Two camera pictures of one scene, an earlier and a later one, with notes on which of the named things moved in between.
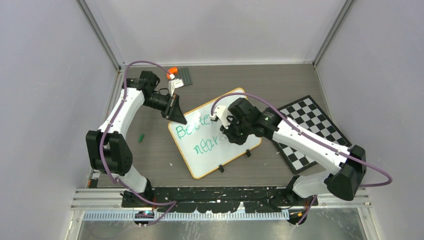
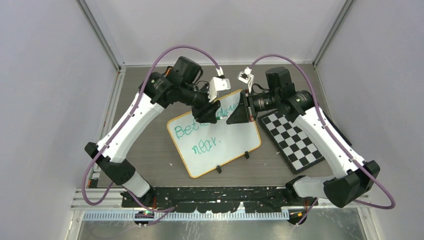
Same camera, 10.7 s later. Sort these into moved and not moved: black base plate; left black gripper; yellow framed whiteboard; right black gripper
Moved: left black gripper; right black gripper
Not moved: yellow framed whiteboard; black base plate
